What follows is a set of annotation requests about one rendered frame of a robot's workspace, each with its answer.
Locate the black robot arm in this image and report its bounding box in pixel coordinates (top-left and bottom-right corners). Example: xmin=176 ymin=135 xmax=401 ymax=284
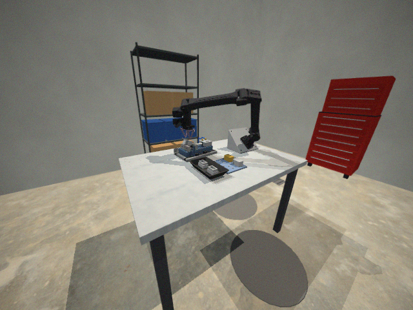
xmin=172 ymin=88 xmax=262 ymax=149

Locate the yellow rectangular block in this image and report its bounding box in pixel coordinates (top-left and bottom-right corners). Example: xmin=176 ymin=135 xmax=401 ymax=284
xmin=224 ymin=154 xmax=234 ymax=162

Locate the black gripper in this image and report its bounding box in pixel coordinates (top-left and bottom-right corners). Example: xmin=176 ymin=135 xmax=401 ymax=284
xmin=180 ymin=118 xmax=195 ymax=139

